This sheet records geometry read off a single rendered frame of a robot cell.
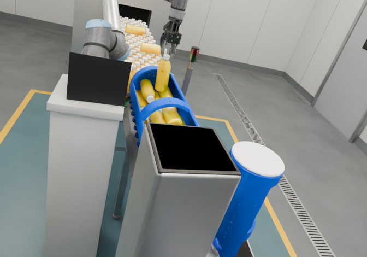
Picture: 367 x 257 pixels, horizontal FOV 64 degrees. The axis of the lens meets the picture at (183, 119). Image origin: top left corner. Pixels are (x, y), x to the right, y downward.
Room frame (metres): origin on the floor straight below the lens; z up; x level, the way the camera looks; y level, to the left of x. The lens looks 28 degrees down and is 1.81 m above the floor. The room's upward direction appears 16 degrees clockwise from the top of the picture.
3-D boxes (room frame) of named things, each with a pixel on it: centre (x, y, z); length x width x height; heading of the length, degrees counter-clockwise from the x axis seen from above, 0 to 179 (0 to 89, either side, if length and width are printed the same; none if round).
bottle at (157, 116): (1.21, 0.11, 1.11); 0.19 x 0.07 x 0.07; 22
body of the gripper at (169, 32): (1.51, 0.17, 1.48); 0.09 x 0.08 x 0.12; 22
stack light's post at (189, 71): (2.17, 0.06, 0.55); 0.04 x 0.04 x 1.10; 22
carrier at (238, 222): (1.30, -0.42, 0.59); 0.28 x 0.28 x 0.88
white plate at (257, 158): (1.30, -0.42, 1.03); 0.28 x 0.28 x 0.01
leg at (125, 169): (1.60, 0.29, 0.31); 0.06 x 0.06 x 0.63; 22
